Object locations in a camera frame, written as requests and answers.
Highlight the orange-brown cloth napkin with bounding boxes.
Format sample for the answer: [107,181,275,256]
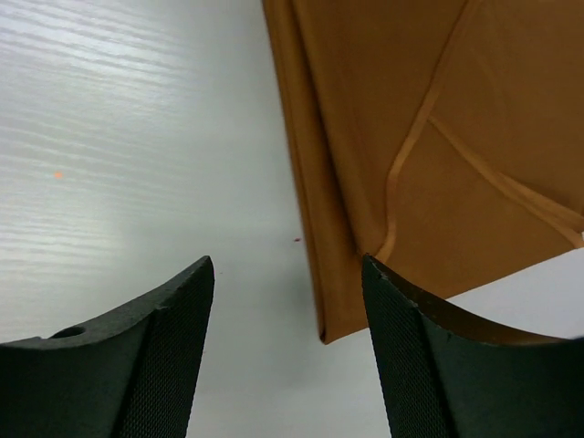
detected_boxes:
[263,1,583,344]

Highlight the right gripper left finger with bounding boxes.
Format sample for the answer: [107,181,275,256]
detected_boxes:
[1,257,214,437]

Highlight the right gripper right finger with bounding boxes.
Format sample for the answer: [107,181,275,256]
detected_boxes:
[361,255,583,437]

